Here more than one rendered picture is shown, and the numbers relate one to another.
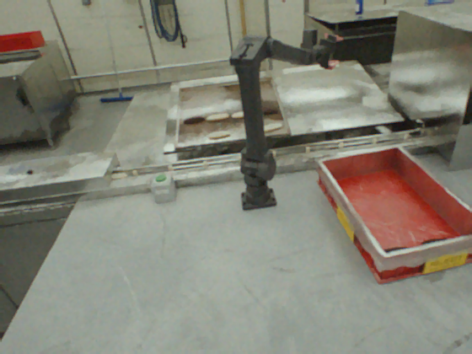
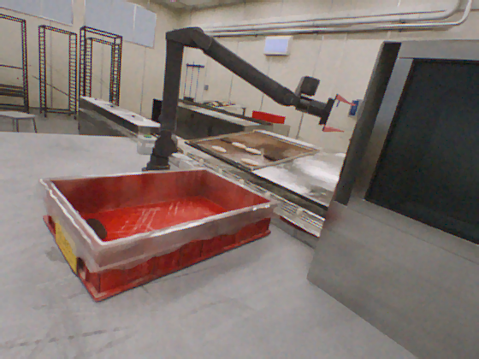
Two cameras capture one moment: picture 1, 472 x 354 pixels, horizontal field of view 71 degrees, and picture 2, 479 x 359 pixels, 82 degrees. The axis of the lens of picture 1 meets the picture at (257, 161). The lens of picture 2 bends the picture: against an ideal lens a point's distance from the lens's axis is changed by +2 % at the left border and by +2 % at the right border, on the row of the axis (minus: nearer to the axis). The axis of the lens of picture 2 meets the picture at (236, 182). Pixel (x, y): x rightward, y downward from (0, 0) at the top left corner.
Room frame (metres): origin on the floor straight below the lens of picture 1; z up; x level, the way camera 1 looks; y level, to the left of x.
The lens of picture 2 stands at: (0.48, -0.96, 1.17)
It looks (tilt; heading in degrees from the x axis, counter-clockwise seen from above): 17 degrees down; 49
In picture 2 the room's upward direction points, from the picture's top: 11 degrees clockwise
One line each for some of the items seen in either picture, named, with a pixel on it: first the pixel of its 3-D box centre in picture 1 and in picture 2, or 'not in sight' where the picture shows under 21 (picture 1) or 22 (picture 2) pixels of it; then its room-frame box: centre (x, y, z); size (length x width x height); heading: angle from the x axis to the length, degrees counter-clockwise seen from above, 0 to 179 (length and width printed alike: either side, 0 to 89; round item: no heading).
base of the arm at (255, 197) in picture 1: (257, 191); (158, 165); (0.91, 0.01, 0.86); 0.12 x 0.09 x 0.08; 94
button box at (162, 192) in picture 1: (164, 190); (146, 148); (1.00, 0.35, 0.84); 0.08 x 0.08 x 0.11; 4
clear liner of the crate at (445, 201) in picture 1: (390, 201); (171, 208); (0.78, -0.40, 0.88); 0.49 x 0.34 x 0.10; 8
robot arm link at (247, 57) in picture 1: (256, 113); (179, 95); (0.95, -0.01, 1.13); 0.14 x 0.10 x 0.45; 149
